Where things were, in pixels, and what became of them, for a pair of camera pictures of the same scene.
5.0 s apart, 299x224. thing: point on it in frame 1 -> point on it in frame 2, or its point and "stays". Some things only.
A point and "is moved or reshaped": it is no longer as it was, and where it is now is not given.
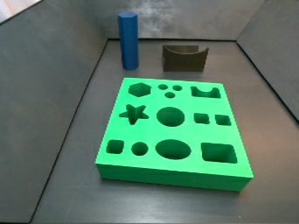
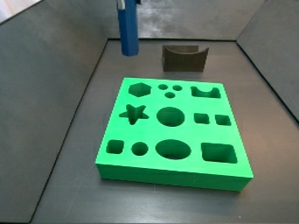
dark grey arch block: [184, 58] stays
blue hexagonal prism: [128, 20] is moved or reshaped
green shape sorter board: [173, 135] stays
